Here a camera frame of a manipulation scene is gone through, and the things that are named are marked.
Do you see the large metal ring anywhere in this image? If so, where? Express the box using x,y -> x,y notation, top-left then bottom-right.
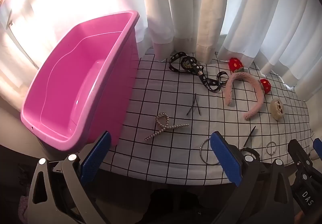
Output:
199,137 -> 220,165

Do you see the pink fuzzy strawberry headband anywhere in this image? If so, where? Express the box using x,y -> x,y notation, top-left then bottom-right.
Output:
225,57 -> 272,120

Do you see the white black grid cloth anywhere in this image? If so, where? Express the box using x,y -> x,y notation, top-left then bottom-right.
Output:
99,47 -> 315,187

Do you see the cream curtain panel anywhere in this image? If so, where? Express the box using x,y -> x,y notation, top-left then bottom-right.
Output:
196,0 -> 233,64

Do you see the black patterned lanyard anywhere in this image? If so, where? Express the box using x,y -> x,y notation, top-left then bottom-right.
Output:
168,52 -> 228,94

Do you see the small metal ring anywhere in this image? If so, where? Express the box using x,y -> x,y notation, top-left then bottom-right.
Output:
266,141 -> 278,156

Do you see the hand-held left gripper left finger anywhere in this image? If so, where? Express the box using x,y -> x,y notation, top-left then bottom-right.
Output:
26,131 -> 112,224

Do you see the pearl hair claw clip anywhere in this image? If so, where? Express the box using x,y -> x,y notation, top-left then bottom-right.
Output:
144,112 -> 190,142

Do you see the black hairpin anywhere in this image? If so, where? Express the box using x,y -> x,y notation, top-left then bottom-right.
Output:
186,93 -> 202,116

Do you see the white sheer curtain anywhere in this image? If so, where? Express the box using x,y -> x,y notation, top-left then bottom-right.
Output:
106,0 -> 322,101

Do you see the pink plastic tub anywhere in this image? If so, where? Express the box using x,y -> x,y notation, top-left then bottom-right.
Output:
20,10 -> 140,153

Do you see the beige hair claw clip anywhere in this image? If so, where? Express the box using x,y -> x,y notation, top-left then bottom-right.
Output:
270,98 -> 285,121

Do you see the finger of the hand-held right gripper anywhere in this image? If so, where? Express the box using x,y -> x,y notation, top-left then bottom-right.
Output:
287,139 -> 315,190
313,138 -> 322,161

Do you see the thin black hair clip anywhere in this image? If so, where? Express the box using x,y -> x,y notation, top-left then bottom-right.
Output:
240,125 -> 256,150

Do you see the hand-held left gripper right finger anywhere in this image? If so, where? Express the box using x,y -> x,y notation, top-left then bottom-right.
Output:
210,131 -> 295,224

